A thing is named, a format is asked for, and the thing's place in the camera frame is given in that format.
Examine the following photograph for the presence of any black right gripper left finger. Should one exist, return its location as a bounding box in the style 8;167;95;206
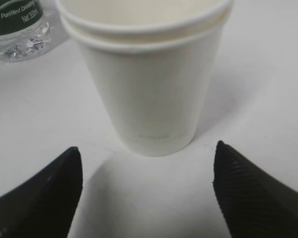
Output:
0;147;83;238

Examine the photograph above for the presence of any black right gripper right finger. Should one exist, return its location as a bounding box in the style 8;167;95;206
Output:
213;141;298;238

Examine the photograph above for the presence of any white paper cup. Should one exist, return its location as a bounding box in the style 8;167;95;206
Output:
56;0;233;157

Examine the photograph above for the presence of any clear water bottle green label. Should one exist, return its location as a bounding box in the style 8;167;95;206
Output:
0;0;51;62

